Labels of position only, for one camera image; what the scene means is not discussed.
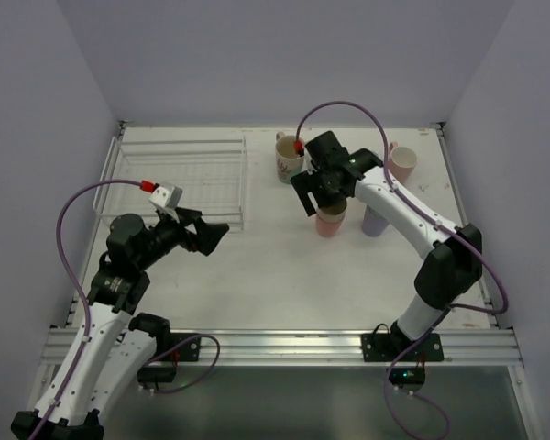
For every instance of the floral beige mug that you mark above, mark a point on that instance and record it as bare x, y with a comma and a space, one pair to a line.
288, 161

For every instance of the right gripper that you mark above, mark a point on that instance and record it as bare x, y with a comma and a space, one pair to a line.
318, 184

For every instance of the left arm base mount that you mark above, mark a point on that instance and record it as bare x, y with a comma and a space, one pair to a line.
183, 350

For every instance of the black controller box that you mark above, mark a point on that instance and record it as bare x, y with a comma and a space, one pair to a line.
154, 376
410, 378

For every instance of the pink tumbler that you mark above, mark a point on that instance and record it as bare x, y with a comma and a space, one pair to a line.
325, 229

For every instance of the left black controller box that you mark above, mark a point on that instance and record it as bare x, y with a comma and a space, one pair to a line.
154, 376

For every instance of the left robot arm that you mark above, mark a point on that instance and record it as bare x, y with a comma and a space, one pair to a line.
114, 342

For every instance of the right black controller box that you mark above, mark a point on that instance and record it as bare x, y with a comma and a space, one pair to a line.
410, 378

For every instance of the white wire dish rack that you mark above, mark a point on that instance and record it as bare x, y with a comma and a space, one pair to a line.
211, 171

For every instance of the light pink mug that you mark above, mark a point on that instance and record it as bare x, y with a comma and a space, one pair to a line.
402, 162

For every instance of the aluminium rail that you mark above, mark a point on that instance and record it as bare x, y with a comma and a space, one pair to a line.
468, 347

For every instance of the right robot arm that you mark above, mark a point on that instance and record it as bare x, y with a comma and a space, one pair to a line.
449, 252

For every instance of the purple tumbler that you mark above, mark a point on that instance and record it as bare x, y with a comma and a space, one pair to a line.
373, 224

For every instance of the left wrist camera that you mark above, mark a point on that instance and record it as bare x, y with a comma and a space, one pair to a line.
165, 198

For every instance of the beige tumbler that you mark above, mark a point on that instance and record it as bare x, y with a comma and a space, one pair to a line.
334, 213

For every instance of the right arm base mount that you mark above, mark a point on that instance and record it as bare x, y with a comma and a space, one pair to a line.
384, 344

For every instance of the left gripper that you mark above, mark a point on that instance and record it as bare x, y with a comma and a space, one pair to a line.
192, 230

